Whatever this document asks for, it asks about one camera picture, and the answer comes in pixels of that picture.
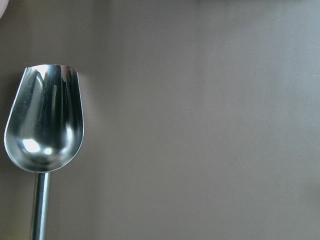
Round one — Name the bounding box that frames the steel ice scoop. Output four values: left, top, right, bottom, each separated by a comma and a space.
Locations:
4, 64, 84, 240

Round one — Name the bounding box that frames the pink bowl with ice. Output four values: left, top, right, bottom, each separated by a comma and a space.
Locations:
0, 0, 9, 18

